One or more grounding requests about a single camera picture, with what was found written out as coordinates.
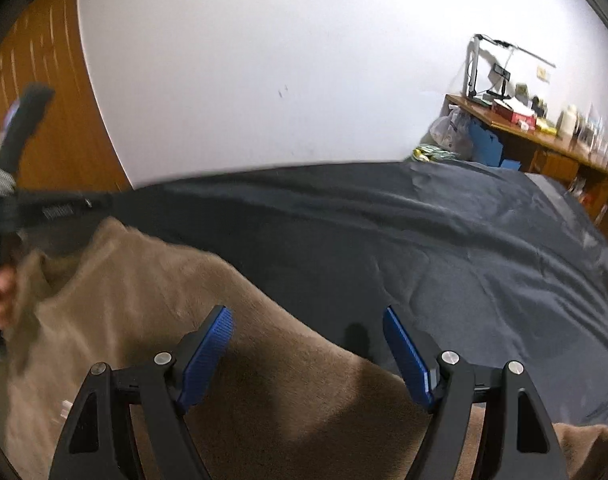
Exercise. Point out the red box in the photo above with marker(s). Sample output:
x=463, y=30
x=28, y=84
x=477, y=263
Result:
x=513, y=112

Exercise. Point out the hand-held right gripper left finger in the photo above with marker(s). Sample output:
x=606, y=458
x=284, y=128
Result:
x=209, y=355

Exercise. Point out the wooden door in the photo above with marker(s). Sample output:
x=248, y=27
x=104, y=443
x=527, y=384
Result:
x=59, y=125

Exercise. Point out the dark grey bed sheet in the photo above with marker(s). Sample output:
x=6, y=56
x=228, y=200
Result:
x=408, y=240

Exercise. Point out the blue box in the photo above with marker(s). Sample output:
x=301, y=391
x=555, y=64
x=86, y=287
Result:
x=491, y=145

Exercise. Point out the white jar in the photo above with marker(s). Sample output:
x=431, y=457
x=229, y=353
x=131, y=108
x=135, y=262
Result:
x=567, y=121

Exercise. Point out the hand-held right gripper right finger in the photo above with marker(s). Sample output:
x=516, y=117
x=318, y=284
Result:
x=408, y=360

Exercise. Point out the green yellow packet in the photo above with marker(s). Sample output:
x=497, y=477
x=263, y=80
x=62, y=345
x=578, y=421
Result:
x=433, y=152

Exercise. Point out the person's left hand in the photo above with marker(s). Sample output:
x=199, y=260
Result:
x=1, y=295

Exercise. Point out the wooden desk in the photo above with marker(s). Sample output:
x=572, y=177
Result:
x=543, y=147

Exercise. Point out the clear plastic bag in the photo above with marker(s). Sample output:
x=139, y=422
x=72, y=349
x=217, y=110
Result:
x=451, y=132

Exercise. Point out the small black screen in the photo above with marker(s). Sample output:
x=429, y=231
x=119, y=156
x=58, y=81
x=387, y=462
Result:
x=499, y=80

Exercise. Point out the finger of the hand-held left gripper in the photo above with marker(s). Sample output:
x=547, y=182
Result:
x=59, y=210

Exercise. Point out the brown fleece sweater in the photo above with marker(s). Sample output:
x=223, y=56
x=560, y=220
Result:
x=234, y=410

